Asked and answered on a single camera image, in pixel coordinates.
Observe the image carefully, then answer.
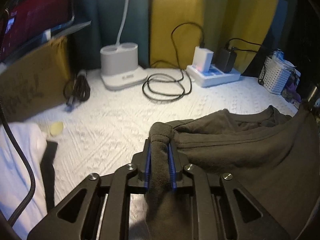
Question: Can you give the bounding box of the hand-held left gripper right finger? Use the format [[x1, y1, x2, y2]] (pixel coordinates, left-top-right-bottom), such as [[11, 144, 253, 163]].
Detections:
[[169, 140, 292, 240]]

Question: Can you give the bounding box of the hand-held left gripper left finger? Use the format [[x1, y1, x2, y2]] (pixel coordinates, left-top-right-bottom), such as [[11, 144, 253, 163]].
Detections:
[[26, 139, 153, 240]]

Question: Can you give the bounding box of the olive printed t-shirt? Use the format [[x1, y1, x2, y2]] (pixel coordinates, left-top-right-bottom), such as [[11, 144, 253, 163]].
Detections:
[[145, 105, 320, 240]]

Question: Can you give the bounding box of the white textured bedspread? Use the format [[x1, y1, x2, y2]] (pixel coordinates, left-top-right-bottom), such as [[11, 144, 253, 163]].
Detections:
[[0, 67, 300, 240]]

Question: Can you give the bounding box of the small pale scrap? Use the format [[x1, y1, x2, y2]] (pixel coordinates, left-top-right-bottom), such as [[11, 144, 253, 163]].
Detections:
[[49, 122, 64, 137]]

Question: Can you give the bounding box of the white desk lamp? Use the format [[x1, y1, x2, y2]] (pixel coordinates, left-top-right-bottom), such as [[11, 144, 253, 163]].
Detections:
[[100, 0, 148, 90]]

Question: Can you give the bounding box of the white power strip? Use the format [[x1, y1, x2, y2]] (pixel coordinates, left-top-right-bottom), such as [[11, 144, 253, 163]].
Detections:
[[187, 64, 241, 88]]

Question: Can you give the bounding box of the white charger plug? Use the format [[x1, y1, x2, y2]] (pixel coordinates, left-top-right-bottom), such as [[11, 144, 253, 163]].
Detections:
[[193, 46, 214, 73]]

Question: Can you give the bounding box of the black charger plug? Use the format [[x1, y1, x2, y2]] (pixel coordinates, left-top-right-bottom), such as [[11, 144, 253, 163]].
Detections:
[[216, 47, 237, 73]]

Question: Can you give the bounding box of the white cloth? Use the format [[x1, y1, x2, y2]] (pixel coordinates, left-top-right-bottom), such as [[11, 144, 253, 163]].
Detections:
[[0, 122, 55, 240]]

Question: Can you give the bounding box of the white perforated basket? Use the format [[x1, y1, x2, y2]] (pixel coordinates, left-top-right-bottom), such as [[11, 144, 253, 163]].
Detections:
[[258, 56, 292, 95]]

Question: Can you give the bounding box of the purple plastic item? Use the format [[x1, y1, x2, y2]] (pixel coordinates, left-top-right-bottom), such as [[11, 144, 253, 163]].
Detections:
[[281, 75, 302, 103]]

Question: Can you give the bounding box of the brown cardboard box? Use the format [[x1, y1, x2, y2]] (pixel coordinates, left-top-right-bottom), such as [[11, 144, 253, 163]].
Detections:
[[0, 35, 72, 123]]

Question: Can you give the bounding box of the blue white packet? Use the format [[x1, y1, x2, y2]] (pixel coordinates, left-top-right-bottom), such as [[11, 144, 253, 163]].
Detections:
[[271, 51, 298, 68]]

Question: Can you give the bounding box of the grey tablet stand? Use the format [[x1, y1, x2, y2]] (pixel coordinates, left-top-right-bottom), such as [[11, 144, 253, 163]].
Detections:
[[0, 21, 92, 73]]

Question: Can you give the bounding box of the teal curtain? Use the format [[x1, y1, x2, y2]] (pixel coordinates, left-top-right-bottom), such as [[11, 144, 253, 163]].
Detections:
[[69, 0, 150, 70]]

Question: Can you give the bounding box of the wide yellow curtain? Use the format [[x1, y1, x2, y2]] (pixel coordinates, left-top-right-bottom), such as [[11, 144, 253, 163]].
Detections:
[[149, 0, 280, 69]]

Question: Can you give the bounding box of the tablet with red screen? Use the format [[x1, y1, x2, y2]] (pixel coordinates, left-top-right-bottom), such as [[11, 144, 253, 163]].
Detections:
[[0, 0, 73, 63]]

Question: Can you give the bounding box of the dark window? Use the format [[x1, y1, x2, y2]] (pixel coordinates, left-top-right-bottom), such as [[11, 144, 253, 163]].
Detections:
[[240, 0, 320, 100]]

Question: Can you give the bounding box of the black strap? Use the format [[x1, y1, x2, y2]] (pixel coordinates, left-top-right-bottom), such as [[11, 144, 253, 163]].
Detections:
[[40, 140, 58, 212]]

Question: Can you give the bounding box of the bundled black cable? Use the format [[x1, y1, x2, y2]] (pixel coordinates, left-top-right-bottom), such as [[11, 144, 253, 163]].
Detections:
[[64, 70, 91, 112]]

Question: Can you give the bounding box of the braided black cable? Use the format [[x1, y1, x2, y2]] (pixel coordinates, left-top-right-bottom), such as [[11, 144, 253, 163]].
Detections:
[[0, 97, 37, 227]]

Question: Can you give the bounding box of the coiled black charging cable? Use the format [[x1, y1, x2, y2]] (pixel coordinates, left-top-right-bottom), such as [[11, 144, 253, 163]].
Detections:
[[142, 22, 205, 103]]

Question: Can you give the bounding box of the thin black charger cable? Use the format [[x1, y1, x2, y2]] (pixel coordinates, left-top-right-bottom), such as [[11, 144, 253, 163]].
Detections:
[[226, 38, 263, 53]]

